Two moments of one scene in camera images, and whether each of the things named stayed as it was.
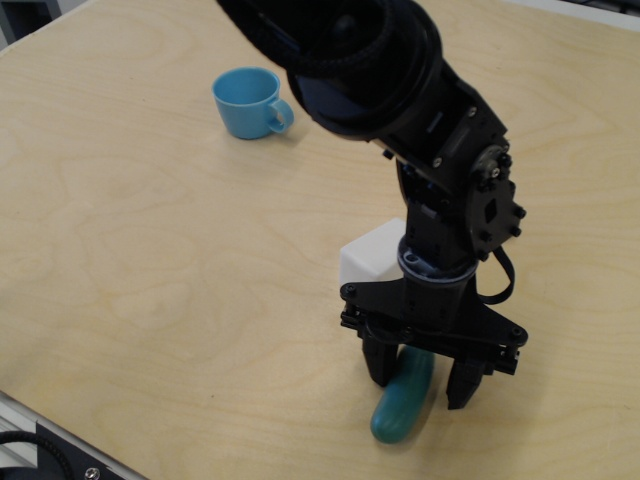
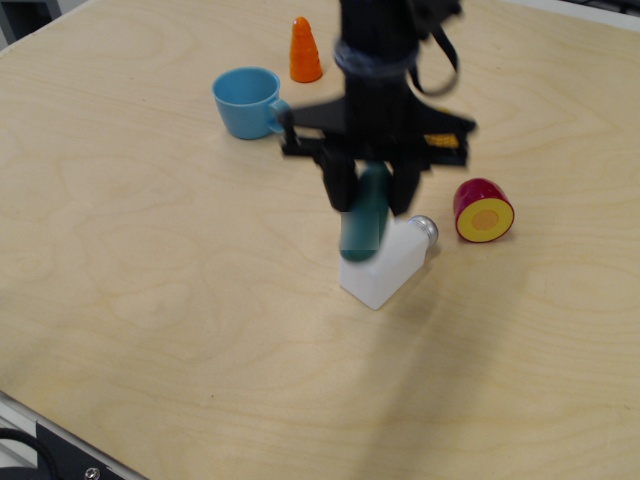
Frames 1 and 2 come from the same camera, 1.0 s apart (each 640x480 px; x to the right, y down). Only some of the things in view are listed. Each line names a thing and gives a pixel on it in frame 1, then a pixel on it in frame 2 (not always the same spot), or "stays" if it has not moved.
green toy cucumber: (406, 395) → (363, 226)
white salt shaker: (373, 257) stays
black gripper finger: (381, 358) → (340, 172)
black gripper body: (444, 315) → (378, 118)
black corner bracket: (83, 465) stays
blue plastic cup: (247, 99) stays
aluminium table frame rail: (17, 417) stays
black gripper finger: (464, 378) → (404, 182)
